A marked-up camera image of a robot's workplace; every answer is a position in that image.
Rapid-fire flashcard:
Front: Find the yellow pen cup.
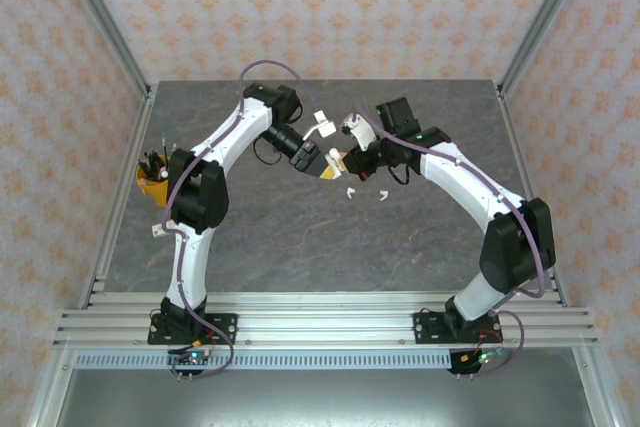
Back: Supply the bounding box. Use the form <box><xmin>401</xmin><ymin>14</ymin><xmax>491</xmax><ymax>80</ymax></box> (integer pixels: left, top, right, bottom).
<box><xmin>135</xmin><ymin>161</ymin><xmax>174</xmax><ymax>209</ymax></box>

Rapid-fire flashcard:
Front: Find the small controller board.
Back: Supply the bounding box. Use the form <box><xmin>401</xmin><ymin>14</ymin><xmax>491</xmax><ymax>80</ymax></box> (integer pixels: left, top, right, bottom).
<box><xmin>462</xmin><ymin>348</ymin><xmax>505</xmax><ymax>366</ymax></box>
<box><xmin>174</xmin><ymin>350</ymin><xmax>210</xmax><ymax>366</ymax></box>

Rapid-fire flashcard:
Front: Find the grey metal panel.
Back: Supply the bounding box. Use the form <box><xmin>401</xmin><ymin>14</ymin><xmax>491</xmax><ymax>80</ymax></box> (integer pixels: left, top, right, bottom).
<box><xmin>54</xmin><ymin>369</ymin><xmax>601</xmax><ymax>427</ymax></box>

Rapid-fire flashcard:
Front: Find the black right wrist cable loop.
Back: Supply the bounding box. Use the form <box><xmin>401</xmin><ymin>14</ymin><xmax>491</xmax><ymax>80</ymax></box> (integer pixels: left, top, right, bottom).
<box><xmin>387</xmin><ymin>161</ymin><xmax>412</xmax><ymax>187</ymax></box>

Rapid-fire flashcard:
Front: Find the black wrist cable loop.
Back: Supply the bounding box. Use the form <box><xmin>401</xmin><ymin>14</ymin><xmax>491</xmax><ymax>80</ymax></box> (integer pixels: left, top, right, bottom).
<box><xmin>252</xmin><ymin>136</ymin><xmax>281</xmax><ymax>167</ymax></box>
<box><xmin>387</xmin><ymin>161</ymin><xmax>412</xmax><ymax>187</ymax></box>

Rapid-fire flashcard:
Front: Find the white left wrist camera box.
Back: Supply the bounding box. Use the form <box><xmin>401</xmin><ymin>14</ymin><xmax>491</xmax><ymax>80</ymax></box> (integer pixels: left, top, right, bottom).
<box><xmin>302</xmin><ymin>111</ymin><xmax>336</xmax><ymax>141</ymax></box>

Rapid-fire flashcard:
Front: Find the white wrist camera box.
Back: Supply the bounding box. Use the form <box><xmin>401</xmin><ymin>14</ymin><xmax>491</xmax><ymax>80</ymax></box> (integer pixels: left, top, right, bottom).
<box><xmin>302</xmin><ymin>111</ymin><xmax>336</xmax><ymax>141</ymax></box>
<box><xmin>341</xmin><ymin>114</ymin><xmax>376</xmax><ymax>152</ymax></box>

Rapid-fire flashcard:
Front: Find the black left wrist cable loop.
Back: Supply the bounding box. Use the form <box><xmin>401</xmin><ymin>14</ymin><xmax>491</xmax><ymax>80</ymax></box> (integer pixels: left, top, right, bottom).
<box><xmin>252</xmin><ymin>136</ymin><xmax>281</xmax><ymax>167</ymax></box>

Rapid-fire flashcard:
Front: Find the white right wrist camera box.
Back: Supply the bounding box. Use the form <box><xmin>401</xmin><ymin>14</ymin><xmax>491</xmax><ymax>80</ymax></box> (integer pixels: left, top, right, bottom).
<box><xmin>341</xmin><ymin>114</ymin><xmax>376</xmax><ymax>152</ymax></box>

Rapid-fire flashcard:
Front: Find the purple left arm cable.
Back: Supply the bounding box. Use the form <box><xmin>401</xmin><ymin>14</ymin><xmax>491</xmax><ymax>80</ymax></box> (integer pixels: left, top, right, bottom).
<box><xmin>164</xmin><ymin>60</ymin><xmax>324</xmax><ymax>382</ymax></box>

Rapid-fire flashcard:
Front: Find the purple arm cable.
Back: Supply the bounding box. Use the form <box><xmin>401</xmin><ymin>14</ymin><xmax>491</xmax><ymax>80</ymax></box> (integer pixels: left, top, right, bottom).
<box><xmin>164</xmin><ymin>60</ymin><xmax>324</xmax><ymax>382</ymax></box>
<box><xmin>352</xmin><ymin>100</ymin><xmax>547</xmax><ymax>378</ymax></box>

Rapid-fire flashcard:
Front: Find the aluminium table side rail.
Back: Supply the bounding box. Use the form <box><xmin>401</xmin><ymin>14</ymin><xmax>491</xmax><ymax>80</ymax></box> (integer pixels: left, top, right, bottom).
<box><xmin>494</xmin><ymin>84</ymin><xmax>571</xmax><ymax>308</ymax></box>
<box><xmin>77</xmin><ymin>84</ymin><xmax>159</xmax><ymax>308</ymax></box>

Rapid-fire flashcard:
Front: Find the aluminium mounting rail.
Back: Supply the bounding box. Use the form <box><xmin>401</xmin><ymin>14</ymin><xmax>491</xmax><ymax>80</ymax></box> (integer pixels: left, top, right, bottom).
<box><xmin>52</xmin><ymin>290</ymin><xmax>600</xmax><ymax>350</ymax></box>

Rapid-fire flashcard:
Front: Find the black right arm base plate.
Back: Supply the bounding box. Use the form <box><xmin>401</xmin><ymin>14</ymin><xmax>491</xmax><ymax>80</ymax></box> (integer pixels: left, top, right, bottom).
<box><xmin>412</xmin><ymin>311</ymin><xmax>504</xmax><ymax>347</ymax></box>

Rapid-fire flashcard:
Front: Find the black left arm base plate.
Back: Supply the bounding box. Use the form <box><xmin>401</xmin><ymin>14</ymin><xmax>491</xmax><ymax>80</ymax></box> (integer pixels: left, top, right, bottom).
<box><xmin>147</xmin><ymin>312</ymin><xmax>239</xmax><ymax>347</ymax></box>

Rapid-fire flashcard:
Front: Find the grey slotted cable duct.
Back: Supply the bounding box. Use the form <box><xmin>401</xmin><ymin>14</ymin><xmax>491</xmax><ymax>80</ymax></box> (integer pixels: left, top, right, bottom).
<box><xmin>74</xmin><ymin>350</ymin><xmax>450</xmax><ymax>372</ymax></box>

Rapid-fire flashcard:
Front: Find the aluminium corner post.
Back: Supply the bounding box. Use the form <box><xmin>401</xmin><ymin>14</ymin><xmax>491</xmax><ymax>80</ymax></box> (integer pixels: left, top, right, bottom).
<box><xmin>497</xmin><ymin>0</ymin><xmax>599</xmax><ymax>98</ymax></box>
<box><xmin>52</xmin><ymin>0</ymin><xmax>153</xmax><ymax>100</ymax></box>

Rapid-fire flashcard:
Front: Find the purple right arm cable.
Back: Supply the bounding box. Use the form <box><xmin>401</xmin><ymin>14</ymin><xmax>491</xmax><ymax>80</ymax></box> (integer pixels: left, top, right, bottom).
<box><xmin>352</xmin><ymin>100</ymin><xmax>547</xmax><ymax>378</ymax></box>

